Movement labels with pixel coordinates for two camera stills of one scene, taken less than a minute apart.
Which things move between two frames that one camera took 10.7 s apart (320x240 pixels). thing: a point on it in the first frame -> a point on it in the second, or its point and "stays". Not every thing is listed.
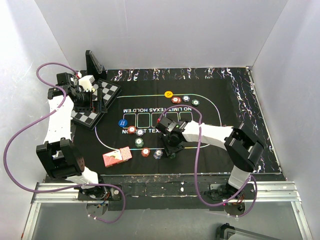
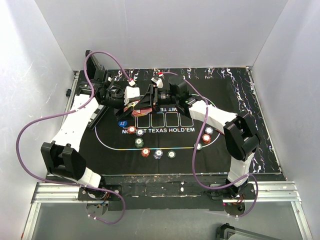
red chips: x=131 y=129 stays
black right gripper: x=169 y=149 -> x=147 y=100
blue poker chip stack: x=158 y=154 stays
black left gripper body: x=84 y=102 -> x=115 y=100
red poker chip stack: x=145 y=152 stays
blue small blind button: x=122 y=122 stays
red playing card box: x=112 y=157 -> x=139 y=112
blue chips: x=140 y=132 stays
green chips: x=139 y=142 stays
